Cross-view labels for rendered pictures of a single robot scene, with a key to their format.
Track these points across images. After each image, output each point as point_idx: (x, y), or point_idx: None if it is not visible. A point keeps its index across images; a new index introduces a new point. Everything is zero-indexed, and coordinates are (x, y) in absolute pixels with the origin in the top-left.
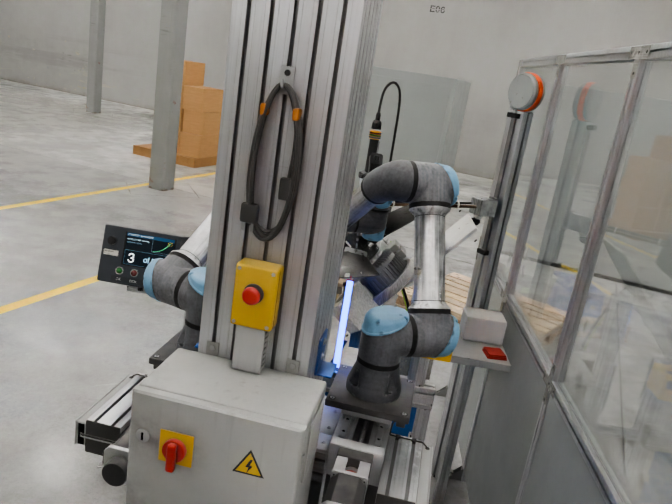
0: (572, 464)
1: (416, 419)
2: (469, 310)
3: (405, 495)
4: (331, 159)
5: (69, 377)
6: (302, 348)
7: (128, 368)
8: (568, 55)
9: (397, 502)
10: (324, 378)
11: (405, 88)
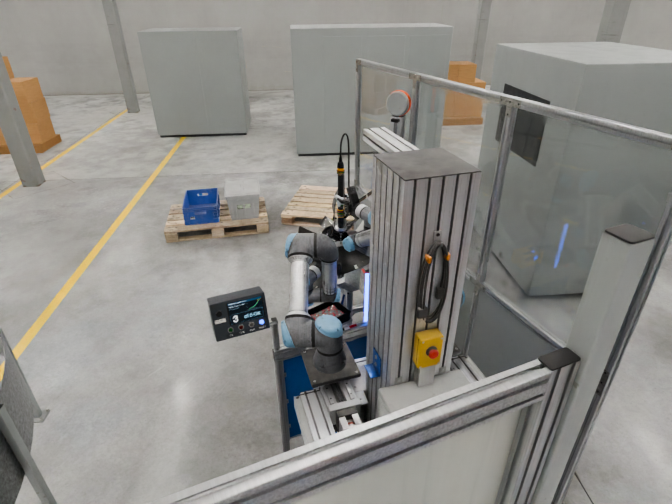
0: (514, 327)
1: None
2: None
3: None
4: (461, 269)
5: (124, 379)
6: (447, 360)
7: (158, 352)
8: (424, 77)
9: None
10: (362, 330)
11: (198, 45)
